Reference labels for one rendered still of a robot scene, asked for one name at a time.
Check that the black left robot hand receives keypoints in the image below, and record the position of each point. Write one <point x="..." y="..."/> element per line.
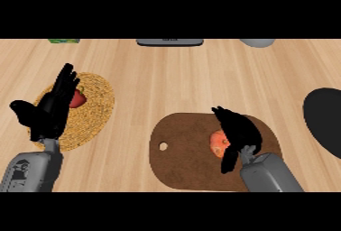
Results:
<point x="52" y="105"/>

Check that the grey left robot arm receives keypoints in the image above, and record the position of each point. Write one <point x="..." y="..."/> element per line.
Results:
<point x="31" y="168"/>

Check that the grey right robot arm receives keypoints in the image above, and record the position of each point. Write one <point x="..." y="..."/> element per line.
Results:
<point x="267" y="173"/>

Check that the round woven wicker placemat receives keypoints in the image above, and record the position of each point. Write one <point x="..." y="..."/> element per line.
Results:
<point x="90" y="115"/>

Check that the orange squash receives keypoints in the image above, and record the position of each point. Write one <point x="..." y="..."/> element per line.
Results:
<point x="219" y="143"/>

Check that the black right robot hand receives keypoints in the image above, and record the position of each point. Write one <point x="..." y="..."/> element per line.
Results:
<point x="239" y="129"/>

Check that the red bell pepper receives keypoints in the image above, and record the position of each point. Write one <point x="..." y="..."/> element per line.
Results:
<point x="78" y="98"/>

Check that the black pan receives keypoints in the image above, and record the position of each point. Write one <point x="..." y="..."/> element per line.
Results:
<point x="323" y="120"/>

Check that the dark grey flat appliance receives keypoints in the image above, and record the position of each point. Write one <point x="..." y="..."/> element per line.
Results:
<point x="170" y="41"/>

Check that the brown wooden cutting board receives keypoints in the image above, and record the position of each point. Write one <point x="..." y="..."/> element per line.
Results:
<point x="186" y="153"/>

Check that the green box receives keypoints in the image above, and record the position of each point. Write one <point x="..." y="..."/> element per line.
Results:
<point x="64" y="40"/>

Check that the grey rounded object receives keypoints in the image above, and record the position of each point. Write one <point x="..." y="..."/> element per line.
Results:
<point x="257" y="42"/>

